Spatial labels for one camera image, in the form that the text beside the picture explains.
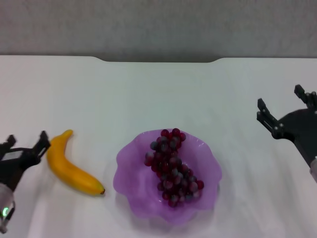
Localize purple wavy plastic plate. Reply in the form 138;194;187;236
112;128;223;226

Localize yellow banana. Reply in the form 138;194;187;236
46;129;106;197

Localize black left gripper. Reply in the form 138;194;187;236
0;130;52;191

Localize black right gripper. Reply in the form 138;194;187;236
257;84;317;167

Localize dark red grape bunch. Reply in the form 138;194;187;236
144;128;205;208

